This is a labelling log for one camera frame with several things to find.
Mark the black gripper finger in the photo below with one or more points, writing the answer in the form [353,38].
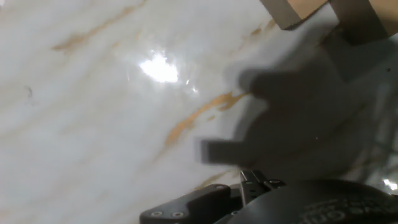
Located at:
[199,205]

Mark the marble pattern board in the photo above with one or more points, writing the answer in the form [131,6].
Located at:
[93,109]

